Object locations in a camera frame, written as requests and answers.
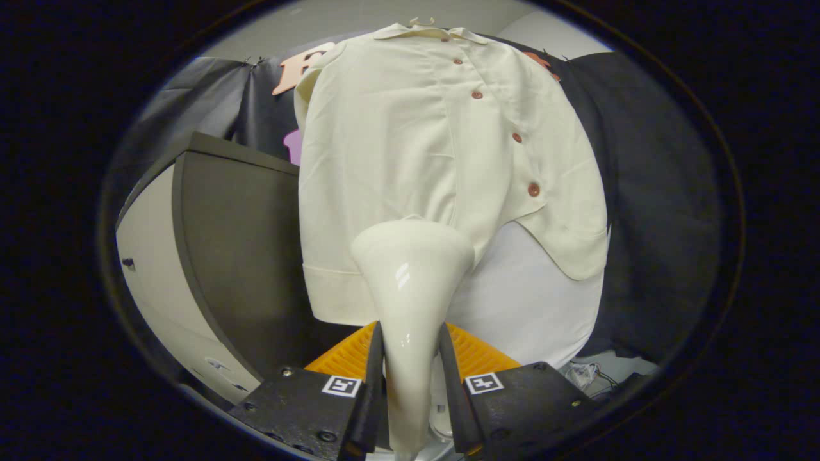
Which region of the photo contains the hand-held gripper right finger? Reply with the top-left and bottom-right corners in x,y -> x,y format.
438,322 -> 604,458

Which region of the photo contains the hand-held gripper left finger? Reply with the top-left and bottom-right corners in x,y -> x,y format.
229,320 -> 386,461

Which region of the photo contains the white garment steamer base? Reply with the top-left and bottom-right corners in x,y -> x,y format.
428,357 -> 457,442

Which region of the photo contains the white garment steamer head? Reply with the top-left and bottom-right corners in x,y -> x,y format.
350,218 -> 476,461

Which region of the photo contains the cream button-up shirt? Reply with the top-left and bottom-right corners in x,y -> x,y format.
293,22 -> 609,326

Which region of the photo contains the white backing panel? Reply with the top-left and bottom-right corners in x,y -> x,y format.
442,221 -> 607,370

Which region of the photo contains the grey-topped white drawer cabinet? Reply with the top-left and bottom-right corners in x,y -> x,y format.
115,131 -> 363,410

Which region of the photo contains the black backdrop cloth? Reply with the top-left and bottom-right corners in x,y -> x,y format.
119,35 -> 721,366

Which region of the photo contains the tangle of cables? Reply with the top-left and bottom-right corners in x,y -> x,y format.
562,360 -> 621,392

